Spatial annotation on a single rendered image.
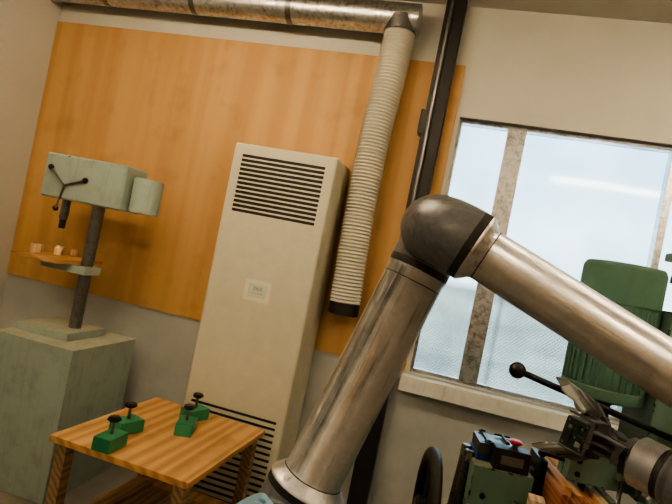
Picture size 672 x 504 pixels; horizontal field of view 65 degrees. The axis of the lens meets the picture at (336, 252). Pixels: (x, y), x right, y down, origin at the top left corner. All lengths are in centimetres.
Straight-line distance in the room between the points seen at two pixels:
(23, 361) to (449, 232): 235
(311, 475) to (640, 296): 79
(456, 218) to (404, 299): 20
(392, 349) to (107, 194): 206
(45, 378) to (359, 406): 202
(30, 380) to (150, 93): 164
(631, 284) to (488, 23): 190
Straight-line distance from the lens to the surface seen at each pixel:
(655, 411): 139
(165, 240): 310
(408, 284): 95
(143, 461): 209
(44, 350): 279
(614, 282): 132
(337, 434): 99
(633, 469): 110
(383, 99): 265
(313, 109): 290
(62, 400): 276
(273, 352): 254
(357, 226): 254
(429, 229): 84
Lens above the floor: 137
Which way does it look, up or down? level
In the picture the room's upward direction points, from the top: 11 degrees clockwise
